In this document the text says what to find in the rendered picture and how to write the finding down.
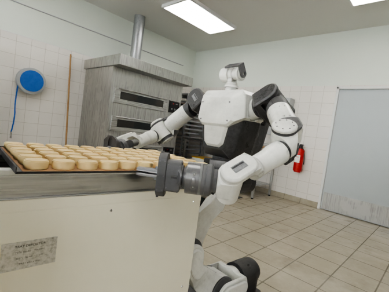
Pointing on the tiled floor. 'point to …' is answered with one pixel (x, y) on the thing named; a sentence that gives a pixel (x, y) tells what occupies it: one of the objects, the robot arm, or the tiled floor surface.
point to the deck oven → (127, 99)
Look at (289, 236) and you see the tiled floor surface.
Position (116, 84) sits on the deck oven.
